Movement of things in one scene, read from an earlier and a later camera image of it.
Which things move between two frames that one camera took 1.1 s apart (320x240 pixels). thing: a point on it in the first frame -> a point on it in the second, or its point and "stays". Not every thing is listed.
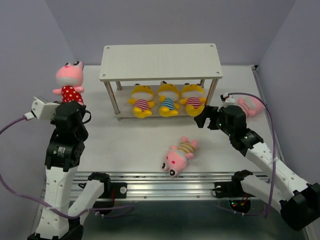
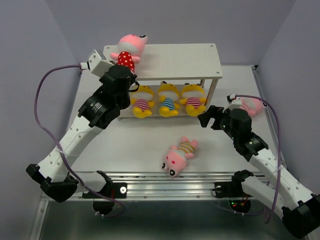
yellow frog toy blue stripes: x=168 y=93 stays
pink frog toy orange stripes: x=176 y=159 stays
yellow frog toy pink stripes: x=142 y=97 stays
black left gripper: x=83 y=108 -> x=133 y=78
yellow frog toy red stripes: x=193 y=97 stays
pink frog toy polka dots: x=70 y=76 -> x=130 y=48
